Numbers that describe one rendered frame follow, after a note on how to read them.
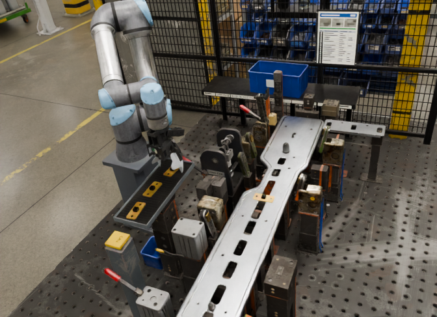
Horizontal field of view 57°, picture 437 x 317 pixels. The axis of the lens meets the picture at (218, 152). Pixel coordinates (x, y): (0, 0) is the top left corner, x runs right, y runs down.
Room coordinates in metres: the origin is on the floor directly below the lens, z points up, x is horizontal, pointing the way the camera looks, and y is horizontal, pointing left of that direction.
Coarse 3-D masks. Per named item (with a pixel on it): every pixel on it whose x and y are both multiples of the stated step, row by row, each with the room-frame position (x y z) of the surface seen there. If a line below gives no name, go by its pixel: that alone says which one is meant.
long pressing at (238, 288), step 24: (288, 120) 1.80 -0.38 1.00; (312, 120) 1.77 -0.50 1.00; (312, 144) 1.56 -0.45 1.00; (288, 192) 1.25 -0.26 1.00; (240, 216) 1.14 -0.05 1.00; (264, 216) 1.12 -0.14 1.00; (240, 240) 1.02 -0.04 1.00; (264, 240) 1.00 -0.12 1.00; (216, 264) 0.92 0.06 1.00; (240, 264) 0.91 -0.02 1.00; (192, 288) 0.84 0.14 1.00; (216, 288) 0.83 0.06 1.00; (240, 288) 0.81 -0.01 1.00; (192, 312) 0.75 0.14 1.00; (216, 312) 0.74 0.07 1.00; (240, 312) 0.73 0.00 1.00
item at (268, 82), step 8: (256, 64) 2.22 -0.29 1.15; (264, 64) 2.25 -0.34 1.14; (272, 64) 2.22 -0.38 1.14; (280, 64) 2.19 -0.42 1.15; (288, 64) 2.17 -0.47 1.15; (296, 64) 2.14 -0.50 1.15; (304, 64) 2.12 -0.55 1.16; (248, 72) 2.13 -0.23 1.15; (256, 72) 2.10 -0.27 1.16; (264, 72) 2.25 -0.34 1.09; (272, 72) 2.22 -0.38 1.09; (288, 72) 2.17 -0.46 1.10; (296, 72) 2.14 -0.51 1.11; (304, 72) 2.05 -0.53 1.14; (256, 80) 2.10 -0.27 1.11; (264, 80) 2.08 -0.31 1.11; (272, 80) 2.05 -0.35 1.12; (288, 80) 2.01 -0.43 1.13; (296, 80) 1.98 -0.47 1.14; (304, 80) 2.05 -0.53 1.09; (256, 88) 2.11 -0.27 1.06; (264, 88) 2.08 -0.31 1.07; (272, 88) 2.05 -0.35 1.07; (288, 88) 2.01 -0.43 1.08; (296, 88) 1.98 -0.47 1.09; (304, 88) 2.05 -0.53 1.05; (288, 96) 2.01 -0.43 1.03; (296, 96) 1.98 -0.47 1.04
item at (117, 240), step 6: (114, 234) 0.97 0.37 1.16; (120, 234) 0.96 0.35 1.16; (126, 234) 0.96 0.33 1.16; (108, 240) 0.94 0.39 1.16; (114, 240) 0.94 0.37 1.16; (120, 240) 0.94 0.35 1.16; (126, 240) 0.94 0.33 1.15; (108, 246) 0.93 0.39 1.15; (114, 246) 0.92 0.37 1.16; (120, 246) 0.91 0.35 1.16
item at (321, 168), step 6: (312, 168) 1.39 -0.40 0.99; (318, 168) 1.39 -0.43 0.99; (324, 168) 1.38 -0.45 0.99; (312, 174) 1.39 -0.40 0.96; (318, 174) 1.37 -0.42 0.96; (324, 174) 1.36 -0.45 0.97; (312, 180) 1.38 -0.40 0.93; (318, 180) 1.37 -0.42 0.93; (324, 180) 1.36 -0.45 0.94; (324, 186) 1.36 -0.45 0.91; (324, 204) 1.39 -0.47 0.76; (324, 216) 1.37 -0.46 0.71
